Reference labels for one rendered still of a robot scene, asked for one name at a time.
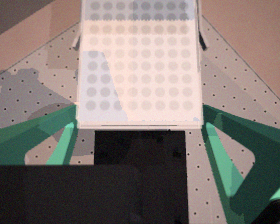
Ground white multi-well plate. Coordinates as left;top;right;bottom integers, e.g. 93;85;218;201
76;0;204;129

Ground grey slotted plate rack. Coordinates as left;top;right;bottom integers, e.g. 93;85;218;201
72;0;210;62

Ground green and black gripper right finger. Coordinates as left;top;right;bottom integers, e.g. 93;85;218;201
201;104;280;224

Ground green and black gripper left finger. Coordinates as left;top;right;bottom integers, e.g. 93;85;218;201
0;104;79;165

